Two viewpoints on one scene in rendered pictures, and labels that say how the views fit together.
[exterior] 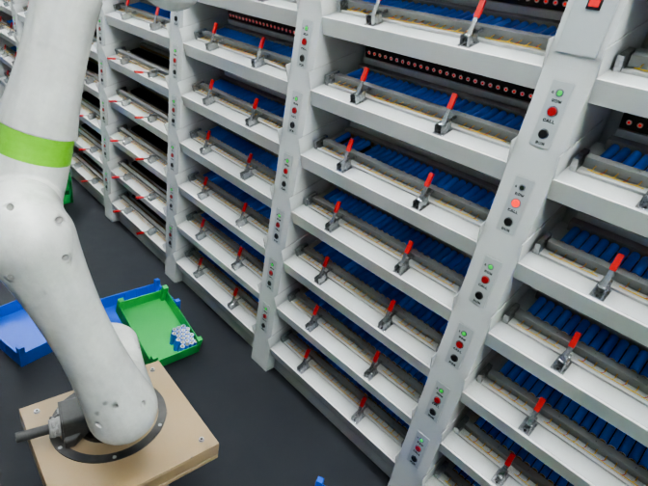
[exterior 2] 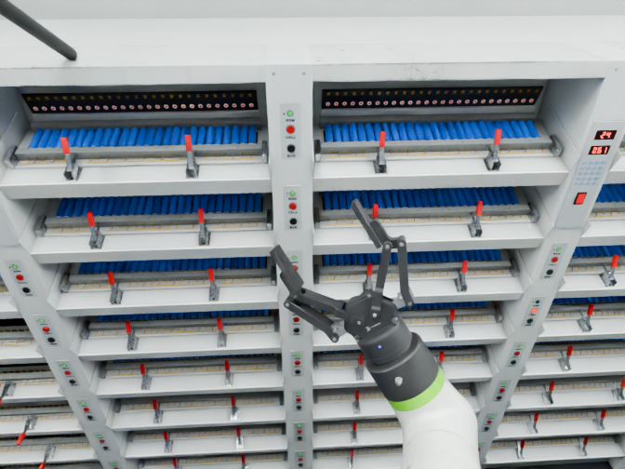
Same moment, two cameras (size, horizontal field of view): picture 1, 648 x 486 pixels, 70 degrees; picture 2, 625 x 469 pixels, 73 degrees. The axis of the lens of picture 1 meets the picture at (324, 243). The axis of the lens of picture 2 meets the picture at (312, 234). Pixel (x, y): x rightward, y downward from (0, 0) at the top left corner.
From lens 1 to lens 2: 118 cm
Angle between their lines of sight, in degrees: 38
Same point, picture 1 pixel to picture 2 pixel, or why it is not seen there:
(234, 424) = not seen: outside the picture
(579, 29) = (569, 215)
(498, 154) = (511, 288)
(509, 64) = (518, 240)
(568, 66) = (562, 234)
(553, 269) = (553, 327)
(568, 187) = (567, 291)
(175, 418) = not seen: outside the picture
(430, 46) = (446, 243)
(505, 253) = (528, 335)
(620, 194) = (591, 280)
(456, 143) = (481, 292)
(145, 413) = not seen: outside the picture
